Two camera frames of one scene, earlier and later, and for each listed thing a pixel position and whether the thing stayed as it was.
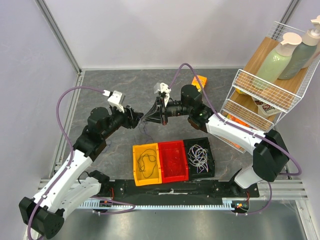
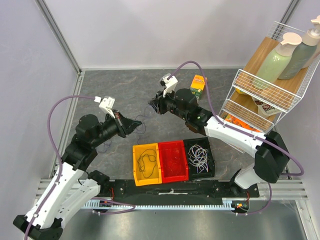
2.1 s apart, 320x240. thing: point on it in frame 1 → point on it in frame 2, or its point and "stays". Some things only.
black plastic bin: (199, 158) stays
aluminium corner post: (59, 34) stays
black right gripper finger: (155, 117) → (155, 104)
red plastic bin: (174, 166) stays
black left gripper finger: (135, 116) → (125, 125)
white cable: (198, 157) stays
